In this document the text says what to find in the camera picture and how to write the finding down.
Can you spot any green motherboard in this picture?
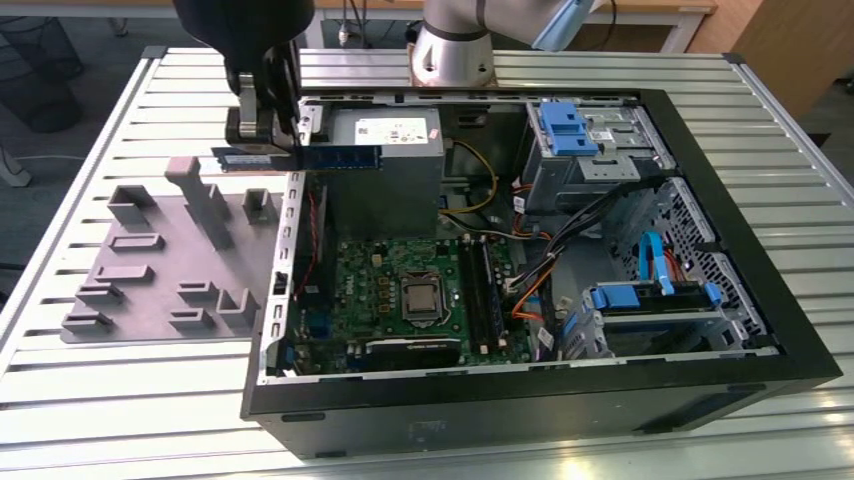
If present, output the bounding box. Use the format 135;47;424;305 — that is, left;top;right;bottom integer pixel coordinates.
293;237;536;374

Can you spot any black cable bundle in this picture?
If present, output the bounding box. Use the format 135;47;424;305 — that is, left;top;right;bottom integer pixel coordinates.
513;178;664;296

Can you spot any black graphics card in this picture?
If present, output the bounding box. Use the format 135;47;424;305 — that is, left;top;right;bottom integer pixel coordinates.
364;337;464;372

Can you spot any grey power supply unit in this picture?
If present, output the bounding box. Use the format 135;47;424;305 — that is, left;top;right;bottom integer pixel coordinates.
313;107;448;241

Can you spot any metal optical drive cage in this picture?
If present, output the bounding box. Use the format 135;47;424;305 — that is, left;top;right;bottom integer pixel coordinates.
524;99;676;214

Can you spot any silver CPU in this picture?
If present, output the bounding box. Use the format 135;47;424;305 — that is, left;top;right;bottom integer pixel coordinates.
402;285;446;314

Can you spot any black RAM slot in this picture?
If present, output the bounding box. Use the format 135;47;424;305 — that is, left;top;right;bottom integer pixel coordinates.
462;237;488;353

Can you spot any orange wire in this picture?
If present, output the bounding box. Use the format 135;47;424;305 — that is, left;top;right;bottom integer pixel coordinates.
512;283;556;321

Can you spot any blue optical drive latch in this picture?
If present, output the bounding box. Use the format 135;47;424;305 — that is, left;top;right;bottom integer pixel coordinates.
541;102;600;157

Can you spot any black mesh trash bin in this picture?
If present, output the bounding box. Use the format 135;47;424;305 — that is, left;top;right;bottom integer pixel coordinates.
0;17;87;134

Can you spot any grey parts rack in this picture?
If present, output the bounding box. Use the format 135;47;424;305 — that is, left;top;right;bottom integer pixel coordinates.
59;155;286;345

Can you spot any yellow wire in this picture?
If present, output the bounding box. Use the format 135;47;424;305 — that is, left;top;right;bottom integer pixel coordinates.
440;141;500;216

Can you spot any black open PC case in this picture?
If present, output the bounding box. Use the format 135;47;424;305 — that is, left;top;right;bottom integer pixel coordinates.
239;85;844;460

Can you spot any white stand foot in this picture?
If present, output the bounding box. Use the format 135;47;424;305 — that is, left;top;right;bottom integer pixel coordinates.
0;144;34;189

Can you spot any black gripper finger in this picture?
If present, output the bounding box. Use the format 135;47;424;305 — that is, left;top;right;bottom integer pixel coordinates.
223;63;297;155
262;38;307;147

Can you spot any wooden cabinet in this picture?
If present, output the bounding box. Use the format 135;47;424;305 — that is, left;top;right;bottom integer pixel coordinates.
693;0;854;121

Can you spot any CPU socket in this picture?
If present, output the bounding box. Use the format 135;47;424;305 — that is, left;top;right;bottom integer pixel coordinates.
396;269;453;330

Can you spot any blue flat wire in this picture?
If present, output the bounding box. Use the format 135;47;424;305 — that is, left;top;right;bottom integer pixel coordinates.
638;232;676;296

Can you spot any hard disk in blue carrier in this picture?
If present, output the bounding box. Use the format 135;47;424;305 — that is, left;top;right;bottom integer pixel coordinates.
590;282;721;314

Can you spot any metal disk bay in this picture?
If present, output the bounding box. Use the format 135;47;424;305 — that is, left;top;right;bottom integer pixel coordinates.
580;279;756;359

